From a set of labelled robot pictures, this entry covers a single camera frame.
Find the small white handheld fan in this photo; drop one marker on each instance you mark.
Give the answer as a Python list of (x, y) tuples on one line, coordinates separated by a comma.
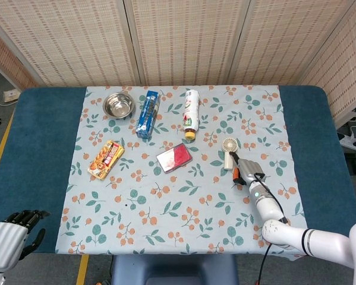
[(230, 145)]

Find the white bottle yellow cap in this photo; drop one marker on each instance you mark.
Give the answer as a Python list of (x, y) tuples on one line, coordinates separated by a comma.
[(191, 107)]

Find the floral print tablecloth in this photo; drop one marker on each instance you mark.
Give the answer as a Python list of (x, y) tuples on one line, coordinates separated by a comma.
[(180, 207)]

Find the woven bamboo screen panel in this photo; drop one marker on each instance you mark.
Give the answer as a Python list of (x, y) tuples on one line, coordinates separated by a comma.
[(5, 59), (70, 38), (284, 38), (186, 38), (344, 74)]

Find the red ink pad case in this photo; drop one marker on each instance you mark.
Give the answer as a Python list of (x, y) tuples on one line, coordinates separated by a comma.
[(174, 157)]

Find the white power strip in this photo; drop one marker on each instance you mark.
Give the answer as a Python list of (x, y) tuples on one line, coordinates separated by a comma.
[(348, 142)]

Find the blue snack box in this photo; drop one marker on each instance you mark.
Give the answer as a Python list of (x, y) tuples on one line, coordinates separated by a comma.
[(148, 115)]

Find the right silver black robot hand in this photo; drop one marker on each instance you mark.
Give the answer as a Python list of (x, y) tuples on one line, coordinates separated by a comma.
[(250, 169)]

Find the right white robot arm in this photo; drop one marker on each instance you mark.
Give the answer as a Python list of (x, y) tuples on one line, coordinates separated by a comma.
[(314, 237)]

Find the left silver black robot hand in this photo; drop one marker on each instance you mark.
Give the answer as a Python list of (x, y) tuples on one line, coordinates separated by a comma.
[(5, 243)]

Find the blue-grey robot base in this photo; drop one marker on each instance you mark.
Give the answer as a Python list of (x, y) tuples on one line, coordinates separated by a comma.
[(174, 270)]

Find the stainless steel bowl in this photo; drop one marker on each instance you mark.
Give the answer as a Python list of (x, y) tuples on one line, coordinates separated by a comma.
[(118, 105)]

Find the orange snack packet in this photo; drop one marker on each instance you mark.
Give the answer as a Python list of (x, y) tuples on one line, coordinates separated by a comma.
[(106, 160)]

